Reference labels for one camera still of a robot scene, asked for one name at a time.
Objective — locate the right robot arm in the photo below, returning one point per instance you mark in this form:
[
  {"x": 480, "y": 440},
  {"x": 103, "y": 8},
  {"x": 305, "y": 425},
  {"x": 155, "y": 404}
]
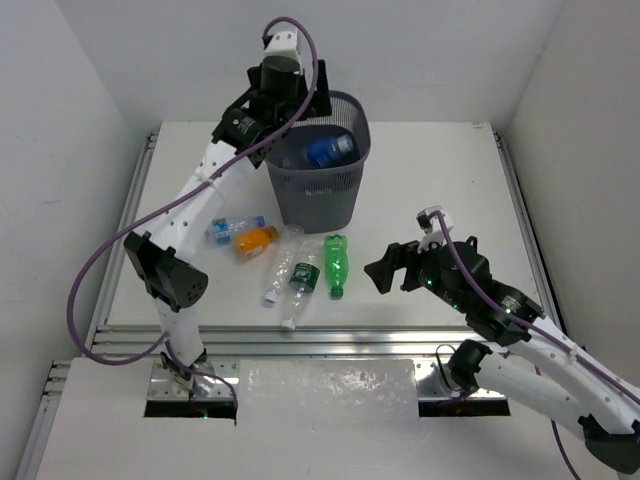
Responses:
[{"x": 521, "y": 352}]

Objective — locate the clear bottle dark green label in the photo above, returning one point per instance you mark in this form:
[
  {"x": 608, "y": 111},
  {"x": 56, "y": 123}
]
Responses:
[{"x": 302, "y": 283}]

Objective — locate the grey mesh waste bin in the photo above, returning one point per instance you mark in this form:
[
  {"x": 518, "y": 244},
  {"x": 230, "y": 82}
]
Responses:
[{"x": 316, "y": 171}]

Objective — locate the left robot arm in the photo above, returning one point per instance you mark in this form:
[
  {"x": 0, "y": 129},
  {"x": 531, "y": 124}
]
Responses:
[{"x": 162, "y": 255}]

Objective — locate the orange juice bottle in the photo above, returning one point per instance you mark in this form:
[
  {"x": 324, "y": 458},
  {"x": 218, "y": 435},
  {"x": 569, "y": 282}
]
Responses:
[{"x": 253, "y": 242}]

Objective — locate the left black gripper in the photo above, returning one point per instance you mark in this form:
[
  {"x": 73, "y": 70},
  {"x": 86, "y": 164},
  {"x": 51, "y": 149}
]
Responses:
[{"x": 320, "y": 93}]

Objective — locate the aluminium side rail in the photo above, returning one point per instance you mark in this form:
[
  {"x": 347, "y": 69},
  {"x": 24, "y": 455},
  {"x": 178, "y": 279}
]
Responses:
[
  {"x": 544, "y": 287},
  {"x": 116, "y": 254}
]

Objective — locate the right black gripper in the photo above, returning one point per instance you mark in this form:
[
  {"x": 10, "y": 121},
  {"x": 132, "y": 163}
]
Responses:
[{"x": 382, "y": 270}]

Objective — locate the clear bottle blue label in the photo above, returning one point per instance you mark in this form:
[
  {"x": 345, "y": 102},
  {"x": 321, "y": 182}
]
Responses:
[{"x": 320, "y": 154}]

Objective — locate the aluminium front rail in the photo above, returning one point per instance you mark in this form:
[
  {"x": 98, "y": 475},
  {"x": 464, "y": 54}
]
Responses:
[{"x": 429, "y": 349}]

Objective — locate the clear bottle white cap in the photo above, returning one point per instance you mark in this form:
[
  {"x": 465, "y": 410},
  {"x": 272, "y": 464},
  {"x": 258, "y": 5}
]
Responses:
[{"x": 288, "y": 246}]

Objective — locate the clear bottle colourful label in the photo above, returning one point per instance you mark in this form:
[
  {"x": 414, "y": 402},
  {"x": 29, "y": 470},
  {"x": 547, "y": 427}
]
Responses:
[{"x": 222, "y": 231}]

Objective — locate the right aluminium side rail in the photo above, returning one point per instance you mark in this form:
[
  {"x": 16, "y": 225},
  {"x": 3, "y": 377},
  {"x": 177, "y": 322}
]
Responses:
[{"x": 544, "y": 287}]

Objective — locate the left aluminium side rail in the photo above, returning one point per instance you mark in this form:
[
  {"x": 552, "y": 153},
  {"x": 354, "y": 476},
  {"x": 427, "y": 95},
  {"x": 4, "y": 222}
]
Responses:
[{"x": 116, "y": 254}]

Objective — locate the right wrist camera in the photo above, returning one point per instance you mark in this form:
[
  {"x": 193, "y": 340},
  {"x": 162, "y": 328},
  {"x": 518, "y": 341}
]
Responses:
[{"x": 433, "y": 221}]

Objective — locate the green plastic bottle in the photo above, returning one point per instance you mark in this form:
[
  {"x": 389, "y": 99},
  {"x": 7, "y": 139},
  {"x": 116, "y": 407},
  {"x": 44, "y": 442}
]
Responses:
[{"x": 336, "y": 264}]

